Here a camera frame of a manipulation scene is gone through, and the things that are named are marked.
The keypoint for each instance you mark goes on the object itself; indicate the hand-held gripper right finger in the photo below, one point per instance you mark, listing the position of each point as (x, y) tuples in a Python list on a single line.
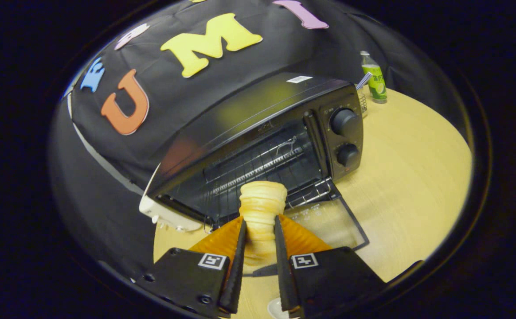
[(282, 270)]

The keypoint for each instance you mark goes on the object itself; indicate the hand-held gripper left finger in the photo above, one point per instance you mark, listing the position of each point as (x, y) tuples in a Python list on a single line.
[(236, 270)]

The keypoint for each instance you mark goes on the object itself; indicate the ridged yellow bread roll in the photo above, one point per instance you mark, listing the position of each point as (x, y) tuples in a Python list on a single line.
[(262, 204)]

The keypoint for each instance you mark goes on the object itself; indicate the black toaster oven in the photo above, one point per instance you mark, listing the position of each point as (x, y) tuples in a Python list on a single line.
[(249, 110)]

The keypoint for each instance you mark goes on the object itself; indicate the white toaster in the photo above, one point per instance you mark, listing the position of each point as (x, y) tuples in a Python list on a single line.
[(165, 215)]

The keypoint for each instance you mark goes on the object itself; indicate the white plate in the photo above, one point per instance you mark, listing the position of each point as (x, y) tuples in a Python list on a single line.
[(275, 309)]

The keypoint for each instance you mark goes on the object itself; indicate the striped straw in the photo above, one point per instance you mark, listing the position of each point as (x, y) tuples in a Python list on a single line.
[(364, 80)]

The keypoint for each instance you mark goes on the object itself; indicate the green drink bottle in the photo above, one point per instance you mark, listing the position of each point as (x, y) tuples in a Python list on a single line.
[(375, 84)]

